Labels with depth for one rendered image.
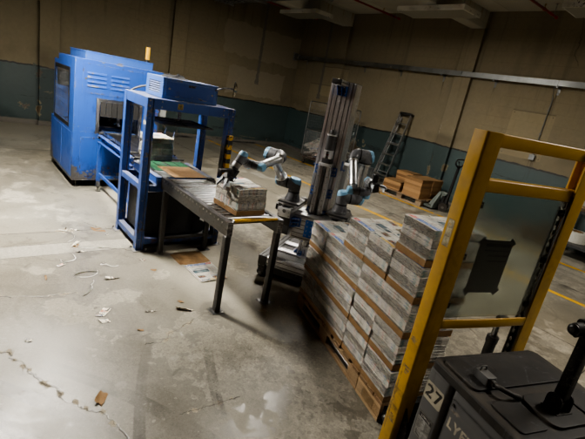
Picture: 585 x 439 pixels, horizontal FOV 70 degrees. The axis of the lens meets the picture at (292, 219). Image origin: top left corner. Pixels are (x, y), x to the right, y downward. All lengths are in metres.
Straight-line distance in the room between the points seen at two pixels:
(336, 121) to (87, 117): 3.66
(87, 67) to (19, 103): 5.28
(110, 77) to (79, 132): 0.86
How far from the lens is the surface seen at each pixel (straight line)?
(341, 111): 4.15
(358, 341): 3.04
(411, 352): 2.26
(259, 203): 3.54
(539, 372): 2.47
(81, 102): 6.48
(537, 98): 9.80
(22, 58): 11.52
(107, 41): 11.86
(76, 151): 6.57
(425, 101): 10.99
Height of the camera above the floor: 1.85
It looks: 17 degrees down
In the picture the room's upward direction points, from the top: 11 degrees clockwise
